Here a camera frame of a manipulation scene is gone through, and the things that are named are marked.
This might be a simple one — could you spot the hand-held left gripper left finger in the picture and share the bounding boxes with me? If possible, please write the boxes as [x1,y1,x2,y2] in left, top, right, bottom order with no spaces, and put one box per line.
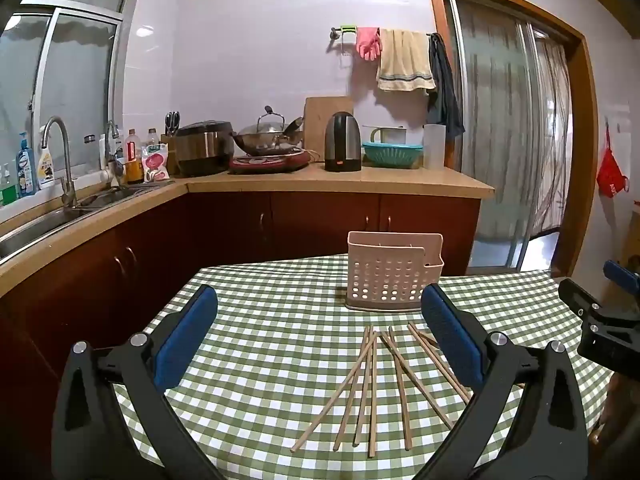
[52,284,226,480]

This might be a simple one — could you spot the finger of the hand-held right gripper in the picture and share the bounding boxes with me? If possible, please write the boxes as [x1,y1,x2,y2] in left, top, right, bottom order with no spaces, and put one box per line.
[558,278,640,377]
[602,260,640,292]

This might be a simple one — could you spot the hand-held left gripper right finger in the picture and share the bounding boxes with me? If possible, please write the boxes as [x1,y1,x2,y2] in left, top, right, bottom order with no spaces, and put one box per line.
[410,282,608,480]

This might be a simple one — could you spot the beige perforated utensil basket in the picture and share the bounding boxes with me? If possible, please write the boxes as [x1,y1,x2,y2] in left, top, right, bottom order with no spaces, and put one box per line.
[345,231,445,313]

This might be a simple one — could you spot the pile of wooden chopsticks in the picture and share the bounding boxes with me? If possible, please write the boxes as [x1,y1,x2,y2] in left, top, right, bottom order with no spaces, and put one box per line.
[291,321,526,458]

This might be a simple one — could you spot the green checked tablecloth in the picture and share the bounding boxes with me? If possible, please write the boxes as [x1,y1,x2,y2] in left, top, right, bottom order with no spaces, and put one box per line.
[112,252,621,480]

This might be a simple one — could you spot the red hanging bag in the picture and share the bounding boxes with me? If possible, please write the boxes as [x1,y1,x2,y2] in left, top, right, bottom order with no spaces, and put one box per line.
[596,125,632,199]

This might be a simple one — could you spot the red-brown kitchen cabinets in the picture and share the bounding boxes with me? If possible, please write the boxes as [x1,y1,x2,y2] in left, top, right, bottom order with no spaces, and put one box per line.
[0,192,483,480]

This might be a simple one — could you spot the pink packet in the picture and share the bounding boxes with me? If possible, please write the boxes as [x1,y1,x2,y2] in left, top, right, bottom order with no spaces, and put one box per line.
[142,144,170,183]

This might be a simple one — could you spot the steel sink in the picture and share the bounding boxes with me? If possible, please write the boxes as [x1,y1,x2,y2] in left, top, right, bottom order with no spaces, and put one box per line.
[0,185,166,261]

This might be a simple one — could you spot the sliding glass door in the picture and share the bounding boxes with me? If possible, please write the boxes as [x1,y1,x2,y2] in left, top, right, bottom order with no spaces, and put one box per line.
[446,0,572,268]

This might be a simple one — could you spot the red label oil bottle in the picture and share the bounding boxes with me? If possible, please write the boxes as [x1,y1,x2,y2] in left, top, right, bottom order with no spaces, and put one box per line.
[124,129,145,184]

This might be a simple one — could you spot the knife block with scissors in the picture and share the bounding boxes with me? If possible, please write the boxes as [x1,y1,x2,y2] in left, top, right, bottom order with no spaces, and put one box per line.
[160,111,182,176]

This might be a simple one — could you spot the wooden kitchen counter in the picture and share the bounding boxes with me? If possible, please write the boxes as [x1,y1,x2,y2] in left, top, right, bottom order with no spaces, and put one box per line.
[0,162,496,281]

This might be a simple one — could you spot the red induction cooker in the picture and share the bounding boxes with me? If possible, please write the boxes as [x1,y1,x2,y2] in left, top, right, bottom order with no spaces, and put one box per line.
[229,149,312,175]

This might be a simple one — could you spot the teal plastic colander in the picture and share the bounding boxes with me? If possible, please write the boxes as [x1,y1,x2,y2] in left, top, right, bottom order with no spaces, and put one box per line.
[362,141,425,170]

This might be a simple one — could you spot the small steel tap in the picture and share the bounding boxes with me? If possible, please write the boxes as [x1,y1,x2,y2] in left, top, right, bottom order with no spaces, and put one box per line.
[101,120,126,187]

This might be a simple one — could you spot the tall steel faucet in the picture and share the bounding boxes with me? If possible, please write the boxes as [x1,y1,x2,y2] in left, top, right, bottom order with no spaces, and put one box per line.
[41,116,78,209]

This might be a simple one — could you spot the steel wok with lid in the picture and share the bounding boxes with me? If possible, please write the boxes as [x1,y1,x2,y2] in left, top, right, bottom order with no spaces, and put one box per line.
[232,105,305,156]

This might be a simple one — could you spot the white cleaner bottle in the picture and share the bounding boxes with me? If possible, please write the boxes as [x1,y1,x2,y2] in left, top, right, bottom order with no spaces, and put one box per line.
[37,145,56,190]

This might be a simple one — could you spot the black electric kettle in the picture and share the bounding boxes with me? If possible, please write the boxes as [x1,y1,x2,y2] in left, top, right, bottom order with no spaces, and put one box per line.
[324,111,363,173]

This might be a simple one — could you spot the green bottle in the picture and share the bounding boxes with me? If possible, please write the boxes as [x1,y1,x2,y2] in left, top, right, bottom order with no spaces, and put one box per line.
[0,164,20,206]

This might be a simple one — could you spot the blue dish soap bottle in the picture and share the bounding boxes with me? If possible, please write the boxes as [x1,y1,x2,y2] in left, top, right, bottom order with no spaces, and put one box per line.
[16,132,39,197]

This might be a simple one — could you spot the dark hanging cloth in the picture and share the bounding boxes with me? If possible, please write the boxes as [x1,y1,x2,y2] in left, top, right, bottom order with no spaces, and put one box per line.
[426,33,466,140]

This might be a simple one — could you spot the wooden cutting board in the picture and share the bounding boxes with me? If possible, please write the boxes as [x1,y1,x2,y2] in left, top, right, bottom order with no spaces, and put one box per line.
[304,96,354,159]

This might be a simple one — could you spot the beige hanging towel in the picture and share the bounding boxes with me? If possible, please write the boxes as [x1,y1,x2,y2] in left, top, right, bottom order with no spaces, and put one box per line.
[376,29,437,93]

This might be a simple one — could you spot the pink rubber gloves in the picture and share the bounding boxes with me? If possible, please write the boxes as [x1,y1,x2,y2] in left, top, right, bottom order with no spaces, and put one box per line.
[355,27,383,61]

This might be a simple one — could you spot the wooden door frame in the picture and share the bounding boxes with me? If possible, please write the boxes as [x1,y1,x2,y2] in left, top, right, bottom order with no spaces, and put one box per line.
[425,0,601,278]

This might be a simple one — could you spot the aluminium frame window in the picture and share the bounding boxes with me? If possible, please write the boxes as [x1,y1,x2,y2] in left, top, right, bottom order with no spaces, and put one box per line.
[0,0,137,211]

